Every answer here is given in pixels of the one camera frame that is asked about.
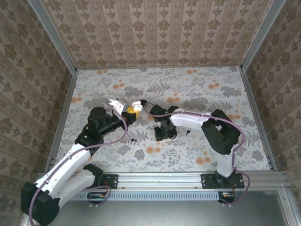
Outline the floral patterned table cover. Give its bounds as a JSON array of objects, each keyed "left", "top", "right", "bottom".
[{"left": 50, "top": 66, "right": 273, "bottom": 174}]

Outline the grey metal panel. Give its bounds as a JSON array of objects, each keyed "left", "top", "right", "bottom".
[{"left": 21, "top": 191, "right": 294, "bottom": 226}]

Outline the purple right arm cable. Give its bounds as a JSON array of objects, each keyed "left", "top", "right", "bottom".
[{"left": 143, "top": 101, "right": 251, "bottom": 208}]

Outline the aluminium table side rail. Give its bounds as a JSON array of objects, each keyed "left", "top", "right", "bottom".
[
  {"left": 239, "top": 68, "right": 278, "bottom": 170},
  {"left": 46, "top": 69, "right": 78, "bottom": 171}
]

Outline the aluminium mounting rail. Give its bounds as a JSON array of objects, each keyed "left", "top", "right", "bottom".
[{"left": 34, "top": 171, "right": 291, "bottom": 191}]

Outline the grey slotted cable duct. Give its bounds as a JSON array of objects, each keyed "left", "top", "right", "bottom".
[{"left": 70, "top": 191, "right": 219, "bottom": 202}]

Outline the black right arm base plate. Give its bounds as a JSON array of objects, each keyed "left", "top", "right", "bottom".
[{"left": 201, "top": 173, "right": 245, "bottom": 189}]

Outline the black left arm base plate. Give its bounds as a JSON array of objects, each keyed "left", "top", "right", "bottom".
[{"left": 76, "top": 173, "right": 118, "bottom": 190}]

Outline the black connector box with wires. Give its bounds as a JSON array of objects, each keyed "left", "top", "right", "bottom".
[
  {"left": 218, "top": 191, "right": 236, "bottom": 203},
  {"left": 87, "top": 192, "right": 107, "bottom": 204}
]

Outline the aluminium frame post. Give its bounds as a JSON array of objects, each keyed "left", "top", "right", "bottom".
[
  {"left": 240, "top": 0, "right": 287, "bottom": 71},
  {"left": 27, "top": 0, "right": 78, "bottom": 74}
]

